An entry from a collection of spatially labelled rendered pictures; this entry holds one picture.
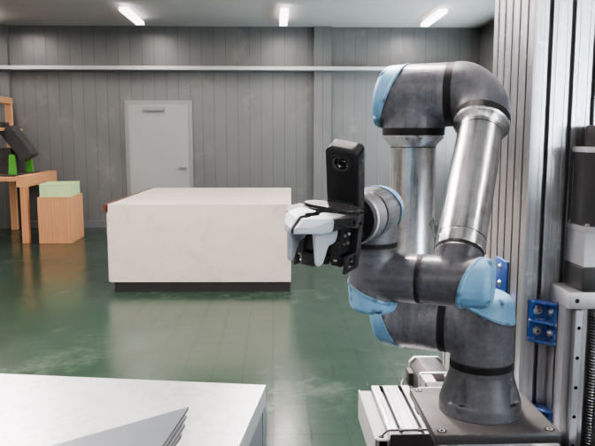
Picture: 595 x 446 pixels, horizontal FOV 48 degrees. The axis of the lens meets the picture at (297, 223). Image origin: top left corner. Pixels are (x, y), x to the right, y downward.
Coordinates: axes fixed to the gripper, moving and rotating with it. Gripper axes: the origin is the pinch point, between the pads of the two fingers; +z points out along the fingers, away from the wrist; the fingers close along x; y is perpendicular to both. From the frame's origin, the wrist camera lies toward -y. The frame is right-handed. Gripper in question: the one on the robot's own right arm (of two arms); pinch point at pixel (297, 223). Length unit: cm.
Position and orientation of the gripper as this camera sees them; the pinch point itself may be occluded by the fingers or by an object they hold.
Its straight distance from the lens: 75.7
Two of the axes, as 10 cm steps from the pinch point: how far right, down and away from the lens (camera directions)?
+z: -4.0, 1.3, -9.1
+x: -9.1, -1.7, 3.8
